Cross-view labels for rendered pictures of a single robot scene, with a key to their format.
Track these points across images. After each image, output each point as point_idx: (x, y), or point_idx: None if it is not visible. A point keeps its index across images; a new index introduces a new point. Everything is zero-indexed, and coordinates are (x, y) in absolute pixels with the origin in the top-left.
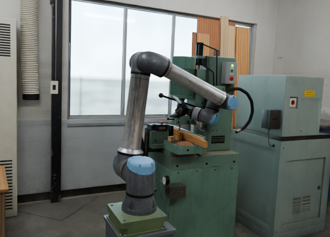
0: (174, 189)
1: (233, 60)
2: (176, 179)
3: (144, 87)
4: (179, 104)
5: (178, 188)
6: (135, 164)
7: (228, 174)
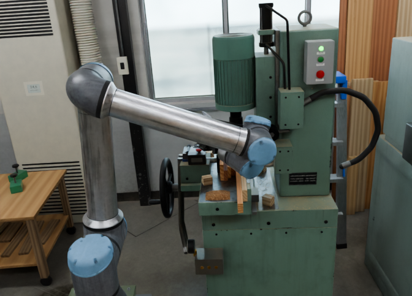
0: (201, 263)
1: (331, 34)
2: (213, 242)
3: (95, 128)
4: None
5: (208, 261)
6: (71, 258)
7: (314, 241)
